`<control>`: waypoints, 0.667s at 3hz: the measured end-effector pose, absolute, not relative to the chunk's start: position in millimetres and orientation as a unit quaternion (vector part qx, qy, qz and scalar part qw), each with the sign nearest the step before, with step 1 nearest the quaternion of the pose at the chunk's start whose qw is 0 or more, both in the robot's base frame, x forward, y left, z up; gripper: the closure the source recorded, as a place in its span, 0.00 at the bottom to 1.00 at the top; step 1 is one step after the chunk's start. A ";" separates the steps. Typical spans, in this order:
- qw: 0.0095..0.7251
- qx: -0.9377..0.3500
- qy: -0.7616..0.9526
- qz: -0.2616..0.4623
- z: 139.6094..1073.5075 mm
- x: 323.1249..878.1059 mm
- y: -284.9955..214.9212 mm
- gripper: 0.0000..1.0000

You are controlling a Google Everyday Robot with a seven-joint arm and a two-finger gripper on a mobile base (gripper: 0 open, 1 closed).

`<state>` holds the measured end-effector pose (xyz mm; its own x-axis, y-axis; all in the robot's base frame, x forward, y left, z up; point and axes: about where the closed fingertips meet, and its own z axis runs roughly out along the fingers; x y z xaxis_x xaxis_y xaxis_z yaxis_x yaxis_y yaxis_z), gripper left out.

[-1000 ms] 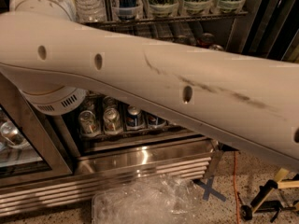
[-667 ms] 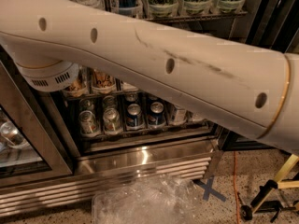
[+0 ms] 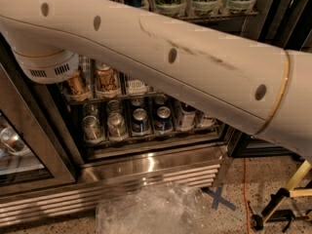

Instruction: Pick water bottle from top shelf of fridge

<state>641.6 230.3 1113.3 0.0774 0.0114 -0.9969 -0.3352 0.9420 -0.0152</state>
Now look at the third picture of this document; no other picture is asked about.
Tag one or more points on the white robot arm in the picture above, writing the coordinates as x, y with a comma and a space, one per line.
181, 59

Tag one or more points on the brown bottle white cap left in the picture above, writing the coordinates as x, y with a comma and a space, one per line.
186, 115

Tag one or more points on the brown bottle white cap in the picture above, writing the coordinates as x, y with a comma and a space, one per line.
186, 115
205, 120

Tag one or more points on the brown bottle white cap right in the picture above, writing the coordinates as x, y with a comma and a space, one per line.
205, 120

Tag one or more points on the steel fridge base grille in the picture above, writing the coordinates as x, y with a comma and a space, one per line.
204, 165

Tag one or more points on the steel fridge left door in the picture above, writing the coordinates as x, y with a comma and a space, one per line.
46, 164

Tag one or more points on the black fridge right door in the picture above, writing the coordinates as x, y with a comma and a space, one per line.
279, 13

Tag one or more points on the pepsi can back right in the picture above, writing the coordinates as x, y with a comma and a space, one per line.
160, 100

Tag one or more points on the blue pepsi can front right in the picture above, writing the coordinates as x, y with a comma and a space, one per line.
162, 120

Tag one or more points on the blue pepsi can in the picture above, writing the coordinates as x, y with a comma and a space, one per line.
162, 120
140, 121

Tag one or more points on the pepsi can back left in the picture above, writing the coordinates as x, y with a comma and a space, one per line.
137, 102

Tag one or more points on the blue pepsi can front left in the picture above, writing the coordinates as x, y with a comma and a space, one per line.
140, 121

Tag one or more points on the silver green can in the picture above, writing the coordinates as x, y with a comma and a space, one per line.
116, 125
92, 128

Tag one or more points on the gold can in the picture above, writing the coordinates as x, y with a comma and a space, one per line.
107, 78
76, 85

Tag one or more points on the silver can back left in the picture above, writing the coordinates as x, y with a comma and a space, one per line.
90, 109

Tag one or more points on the silver green can front left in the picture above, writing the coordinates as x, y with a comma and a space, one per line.
92, 128

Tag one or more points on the gold can far left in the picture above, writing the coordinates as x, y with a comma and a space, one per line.
76, 85

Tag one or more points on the clear plastic bin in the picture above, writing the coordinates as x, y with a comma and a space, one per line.
161, 209

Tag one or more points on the blue tape cross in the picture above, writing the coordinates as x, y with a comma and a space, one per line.
218, 199

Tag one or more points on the can behind left glass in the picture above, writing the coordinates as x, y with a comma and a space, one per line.
12, 140

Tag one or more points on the yellow black wheeled stand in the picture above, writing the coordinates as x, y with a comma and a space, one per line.
272, 213

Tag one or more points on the middle wire shelf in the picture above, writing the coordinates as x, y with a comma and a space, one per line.
87, 97

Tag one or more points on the wire shelf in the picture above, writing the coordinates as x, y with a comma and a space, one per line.
87, 97
208, 131
219, 17

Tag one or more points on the bottom wire shelf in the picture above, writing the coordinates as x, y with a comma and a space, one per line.
208, 131

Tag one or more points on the top wire shelf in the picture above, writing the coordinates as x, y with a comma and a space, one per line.
219, 17

